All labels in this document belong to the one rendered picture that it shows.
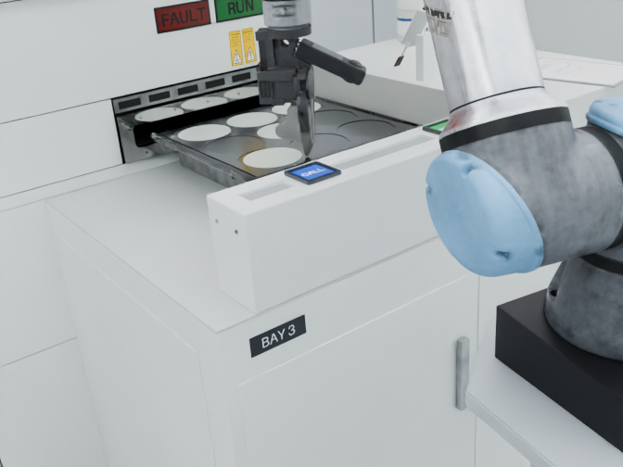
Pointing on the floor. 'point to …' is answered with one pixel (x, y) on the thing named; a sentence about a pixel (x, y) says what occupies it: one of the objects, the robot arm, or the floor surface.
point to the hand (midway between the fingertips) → (311, 147)
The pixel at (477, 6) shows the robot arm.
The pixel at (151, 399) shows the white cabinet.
